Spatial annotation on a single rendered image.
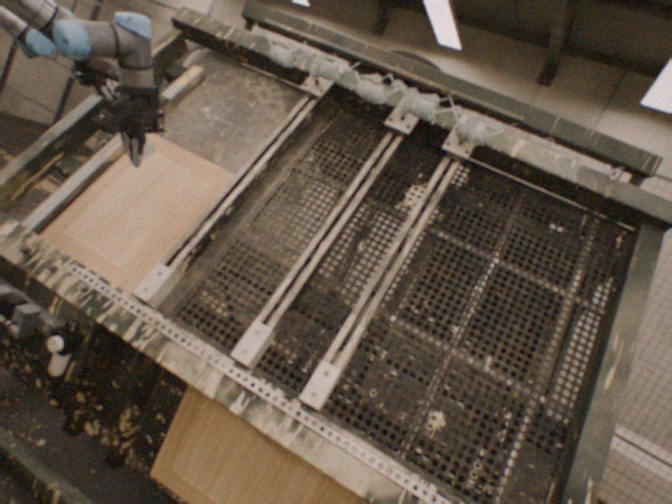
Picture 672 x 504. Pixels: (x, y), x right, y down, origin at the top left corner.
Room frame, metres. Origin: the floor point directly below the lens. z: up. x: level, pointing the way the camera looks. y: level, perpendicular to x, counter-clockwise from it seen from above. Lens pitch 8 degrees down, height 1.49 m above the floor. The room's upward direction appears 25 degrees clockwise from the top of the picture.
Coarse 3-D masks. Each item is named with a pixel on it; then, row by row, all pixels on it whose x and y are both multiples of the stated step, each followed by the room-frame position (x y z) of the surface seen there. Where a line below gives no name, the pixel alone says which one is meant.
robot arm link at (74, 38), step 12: (60, 24) 0.86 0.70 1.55; (72, 24) 0.87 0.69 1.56; (84, 24) 0.89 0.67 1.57; (96, 24) 0.91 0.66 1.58; (108, 24) 0.93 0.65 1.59; (60, 36) 0.86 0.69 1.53; (72, 36) 0.87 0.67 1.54; (84, 36) 0.88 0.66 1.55; (96, 36) 0.90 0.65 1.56; (108, 36) 0.92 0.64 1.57; (60, 48) 0.88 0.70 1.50; (72, 48) 0.87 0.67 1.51; (84, 48) 0.89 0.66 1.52; (96, 48) 0.91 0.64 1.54; (108, 48) 0.92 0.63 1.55
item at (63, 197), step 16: (192, 80) 1.86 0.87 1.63; (176, 96) 1.81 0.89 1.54; (112, 144) 1.63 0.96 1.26; (96, 160) 1.58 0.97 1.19; (112, 160) 1.61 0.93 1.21; (80, 176) 1.53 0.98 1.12; (96, 176) 1.57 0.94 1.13; (64, 192) 1.49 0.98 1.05; (80, 192) 1.53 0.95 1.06; (48, 208) 1.44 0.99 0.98; (64, 208) 1.49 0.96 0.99; (32, 224) 1.40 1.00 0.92; (48, 224) 1.45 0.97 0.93
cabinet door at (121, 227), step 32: (128, 160) 1.61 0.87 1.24; (160, 160) 1.62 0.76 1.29; (192, 160) 1.63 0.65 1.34; (96, 192) 1.52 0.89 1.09; (128, 192) 1.53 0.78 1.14; (160, 192) 1.54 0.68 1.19; (192, 192) 1.54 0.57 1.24; (64, 224) 1.43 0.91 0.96; (96, 224) 1.44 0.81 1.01; (128, 224) 1.45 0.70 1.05; (160, 224) 1.46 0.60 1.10; (96, 256) 1.37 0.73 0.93; (128, 256) 1.38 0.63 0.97; (160, 256) 1.38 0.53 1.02; (128, 288) 1.31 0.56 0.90
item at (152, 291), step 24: (312, 72) 1.72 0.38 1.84; (336, 72) 1.81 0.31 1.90; (312, 96) 1.76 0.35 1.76; (288, 120) 1.69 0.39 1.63; (312, 120) 1.79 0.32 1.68; (264, 144) 1.62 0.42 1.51; (288, 144) 1.68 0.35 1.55; (264, 168) 1.58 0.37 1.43; (240, 192) 1.49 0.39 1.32; (216, 216) 1.42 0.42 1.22; (192, 240) 1.36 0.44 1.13; (168, 264) 1.33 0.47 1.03; (192, 264) 1.39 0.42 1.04; (144, 288) 1.26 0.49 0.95; (168, 288) 1.31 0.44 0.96
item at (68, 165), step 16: (176, 64) 2.02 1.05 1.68; (352, 144) 1.78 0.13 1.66; (64, 160) 1.66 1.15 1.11; (64, 176) 1.68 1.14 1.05; (384, 176) 1.74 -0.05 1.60; (400, 176) 1.70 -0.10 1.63; (416, 176) 1.70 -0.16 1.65; (448, 192) 1.65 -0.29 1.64; (464, 192) 1.67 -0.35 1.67; (496, 208) 1.64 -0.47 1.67; (480, 224) 1.66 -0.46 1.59; (496, 224) 1.62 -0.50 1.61; (512, 240) 1.64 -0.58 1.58; (528, 240) 1.59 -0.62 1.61; (416, 256) 1.52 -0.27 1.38; (560, 256) 1.57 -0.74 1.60; (576, 256) 1.54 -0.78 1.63; (592, 256) 1.52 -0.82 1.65; (608, 256) 1.54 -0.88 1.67; (416, 272) 1.48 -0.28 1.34; (272, 288) 1.40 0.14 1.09; (400, 288) 1.44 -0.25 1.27; (336, 304) 1.38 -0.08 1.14; (400, 304) 1.45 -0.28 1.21; (336, 320) 1.34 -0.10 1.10; (384, 320) 1.37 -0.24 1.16; (560, 352) 1.34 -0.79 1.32; (416, 368) 1.27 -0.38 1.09; (448, 368) 1.28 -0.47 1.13; (448, 384) 1.25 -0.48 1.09; (480, 384) 1.25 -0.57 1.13; (512, 400) 1.23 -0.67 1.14; (512, 432) 1.23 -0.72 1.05; (544, 432) 1.17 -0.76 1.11; (560, 448) 1.16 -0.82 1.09
